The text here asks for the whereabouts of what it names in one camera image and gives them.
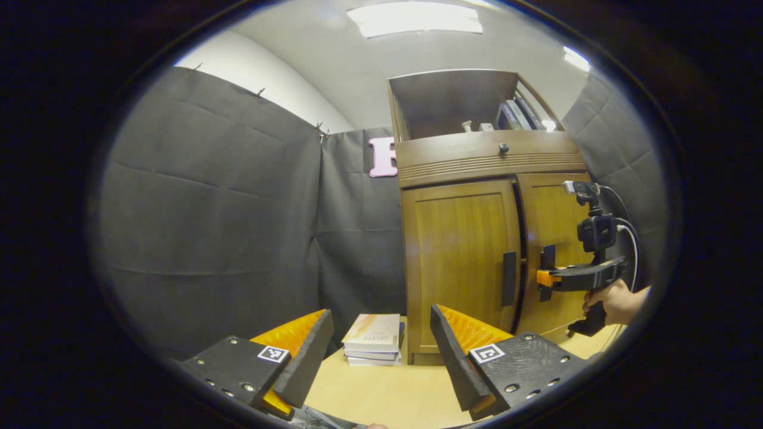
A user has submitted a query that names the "wooden double-door shoe cabinet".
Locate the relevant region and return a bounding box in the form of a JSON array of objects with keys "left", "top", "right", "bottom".
[{"left": 386, "top": 69, "right": 597, "bottom": 365}]

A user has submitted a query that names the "right gripper white cable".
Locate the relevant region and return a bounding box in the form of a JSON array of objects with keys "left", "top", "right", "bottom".
[{"left": 599, "top": 185, "right": 640, "bottom": 293}]

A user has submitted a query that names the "large ceiling light panel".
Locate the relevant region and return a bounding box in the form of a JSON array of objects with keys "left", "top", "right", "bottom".
[{"left": 347, "top": 2, "right": 483, "bottom": 38}]

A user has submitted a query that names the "thin white book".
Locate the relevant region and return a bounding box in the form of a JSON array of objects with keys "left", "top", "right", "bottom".
[{"left": 348, "top": 353, "right": 403, "bottom": 366}]

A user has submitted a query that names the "wooden shoe cabinet door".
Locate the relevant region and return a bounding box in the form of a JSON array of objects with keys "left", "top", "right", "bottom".
[
  {"left": 401, "top": 179, "right": 524, "bottom": 355},
  {"left": 516, "top": 173, "right": 597, "bottom": 335}
]

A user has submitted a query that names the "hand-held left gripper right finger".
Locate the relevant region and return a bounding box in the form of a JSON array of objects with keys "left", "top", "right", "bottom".
[{"left": 430, "top": 304, "right": 588, "bottom": 421}]

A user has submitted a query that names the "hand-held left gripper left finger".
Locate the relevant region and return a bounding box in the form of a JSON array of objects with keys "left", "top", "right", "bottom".
[{"left": 179, "top": 309, "right": 334, "bottom": 421}]

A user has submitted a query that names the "wooden cabinet drawer black knob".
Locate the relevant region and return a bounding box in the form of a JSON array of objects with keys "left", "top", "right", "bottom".
[{"left": 395, "top": 130, "right": 588, "bottom": 189}]

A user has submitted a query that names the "black backdrop cloth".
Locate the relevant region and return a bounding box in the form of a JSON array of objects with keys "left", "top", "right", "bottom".
[{"left": 95, "top": 66, "right": 668, "bottom": 361}]

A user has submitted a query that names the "blue cover book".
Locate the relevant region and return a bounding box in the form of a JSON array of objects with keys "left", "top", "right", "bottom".
[{"left": 344, "top": 322, "right": 405, "bottom": 360}]

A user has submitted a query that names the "light grey spine book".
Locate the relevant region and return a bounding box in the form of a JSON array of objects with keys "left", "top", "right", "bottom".
[{"left": 505, "top": 99, "right": 532, "bottom": 130}]

